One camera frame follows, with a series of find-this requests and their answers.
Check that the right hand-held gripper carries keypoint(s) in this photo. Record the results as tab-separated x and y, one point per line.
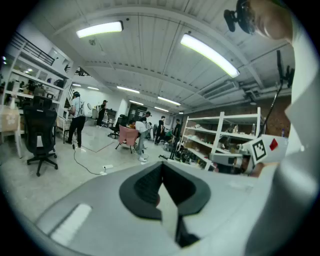
260	150

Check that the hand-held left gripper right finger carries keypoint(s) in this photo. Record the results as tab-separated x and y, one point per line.
190	195

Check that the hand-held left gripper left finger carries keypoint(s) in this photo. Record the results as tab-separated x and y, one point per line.
140	197

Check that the person's right forearm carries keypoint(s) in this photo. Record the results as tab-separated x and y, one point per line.
257	170

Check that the white power strip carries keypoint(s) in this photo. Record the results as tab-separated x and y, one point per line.
107	168

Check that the white metal storage shelf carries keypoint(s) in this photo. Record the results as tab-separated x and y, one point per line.
217	130

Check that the person's white shirt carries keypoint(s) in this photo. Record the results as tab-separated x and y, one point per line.
295	190

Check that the pink fabric chair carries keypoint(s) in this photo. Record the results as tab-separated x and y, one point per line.
128	136

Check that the ceiling air conditioner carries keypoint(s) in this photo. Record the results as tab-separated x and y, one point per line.
220	90

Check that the long ceiling light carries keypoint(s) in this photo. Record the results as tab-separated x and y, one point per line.
210	53
136	102
100	29
128	89
169	101
161	109

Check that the white round backpack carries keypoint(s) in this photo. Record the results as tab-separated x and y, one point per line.
86	109

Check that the black mesh office chair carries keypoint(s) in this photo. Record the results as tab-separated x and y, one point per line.
40	130

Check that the person's head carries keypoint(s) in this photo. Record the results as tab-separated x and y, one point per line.
272	22

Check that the cardboard box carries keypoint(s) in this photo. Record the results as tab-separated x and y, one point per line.
9	120

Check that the black head camera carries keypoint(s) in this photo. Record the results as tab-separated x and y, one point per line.
241	17

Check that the white frame desk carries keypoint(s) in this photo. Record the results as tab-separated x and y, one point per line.
10	133

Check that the white wall shelving unit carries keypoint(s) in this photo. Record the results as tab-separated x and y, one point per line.
37	75

